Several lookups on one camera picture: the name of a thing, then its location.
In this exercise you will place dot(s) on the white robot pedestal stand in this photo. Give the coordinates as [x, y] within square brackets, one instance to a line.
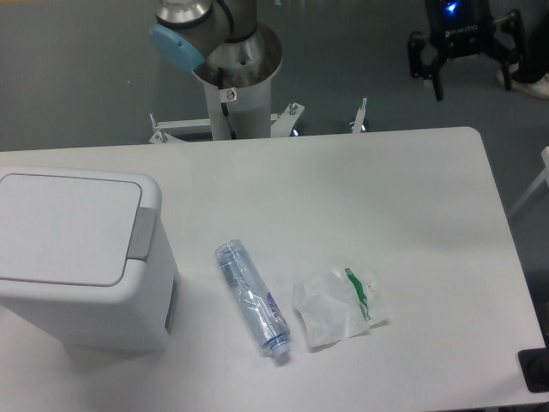
[234, 113]

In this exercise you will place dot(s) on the crushed clear plastic bottle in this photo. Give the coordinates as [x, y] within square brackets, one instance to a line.
[255, 302]

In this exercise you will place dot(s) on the white push-lid trash can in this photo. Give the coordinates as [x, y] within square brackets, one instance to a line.
[85, 256]

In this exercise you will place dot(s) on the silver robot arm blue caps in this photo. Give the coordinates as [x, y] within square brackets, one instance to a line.
[224, 44]

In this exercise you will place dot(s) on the white sneaker of person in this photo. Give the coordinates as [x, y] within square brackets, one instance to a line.
[537, 89]

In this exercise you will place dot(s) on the black device at table corner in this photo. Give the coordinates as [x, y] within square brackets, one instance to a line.
[534, 365]

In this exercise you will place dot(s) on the white furniture frame right edge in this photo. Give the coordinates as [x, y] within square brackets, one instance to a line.
[534, 192]

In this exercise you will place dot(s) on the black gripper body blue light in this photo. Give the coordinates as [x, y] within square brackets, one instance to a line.
[459, 28]

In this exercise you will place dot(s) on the clear plastic bag green print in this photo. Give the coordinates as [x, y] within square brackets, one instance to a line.
[343, 303]

